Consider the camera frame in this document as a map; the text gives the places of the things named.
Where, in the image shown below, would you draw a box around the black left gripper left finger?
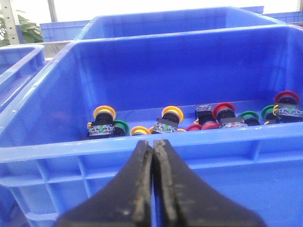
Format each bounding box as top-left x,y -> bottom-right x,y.
54,140 -> 153,227

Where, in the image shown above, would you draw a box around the green push button far right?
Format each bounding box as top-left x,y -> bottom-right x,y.
261,105 -> 276,125

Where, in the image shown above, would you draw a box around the red push button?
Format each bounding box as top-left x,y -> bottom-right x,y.
273,90 -> 303,123
212,102 -> 247,129

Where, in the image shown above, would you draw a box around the green push button centre right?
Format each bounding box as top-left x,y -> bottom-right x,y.
238,111 -> 260,126

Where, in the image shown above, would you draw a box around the green push button left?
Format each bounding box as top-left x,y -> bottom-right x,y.
113,120 -> 130,137

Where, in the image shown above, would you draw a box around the yellow push button low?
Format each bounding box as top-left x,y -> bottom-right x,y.
130,126 -> 151,136

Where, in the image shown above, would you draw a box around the red push button low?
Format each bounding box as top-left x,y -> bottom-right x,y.
186,123 -> 203,131

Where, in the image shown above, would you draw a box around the blue crates in background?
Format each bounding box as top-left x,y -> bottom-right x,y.
40,20 -> 89,42

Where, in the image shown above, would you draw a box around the green potted plant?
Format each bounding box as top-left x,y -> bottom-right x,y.
0,10 -> 44,47

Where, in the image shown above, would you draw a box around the blue source bin with buttons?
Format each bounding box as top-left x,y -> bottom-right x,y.
0,25 -> 303,227

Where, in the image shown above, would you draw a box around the red push button upright block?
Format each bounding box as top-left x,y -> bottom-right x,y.
195,104 -> 219,130

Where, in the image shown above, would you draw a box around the blue bin behind source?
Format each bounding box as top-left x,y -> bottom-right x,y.
75,7 -> 283,41

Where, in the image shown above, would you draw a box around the perforated metal rack post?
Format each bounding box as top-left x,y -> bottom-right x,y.
0,0 -> 21,45

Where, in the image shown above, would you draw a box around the blue bin far left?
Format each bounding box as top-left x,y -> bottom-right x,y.
0,44 -> 46,111

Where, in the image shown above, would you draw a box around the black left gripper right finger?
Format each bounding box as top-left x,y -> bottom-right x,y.
153,140 -> 266,227

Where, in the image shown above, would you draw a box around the green push button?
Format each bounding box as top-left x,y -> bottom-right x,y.
113,120 -> 130,137
238,111 -> 260,126
261,105 -> 276,125

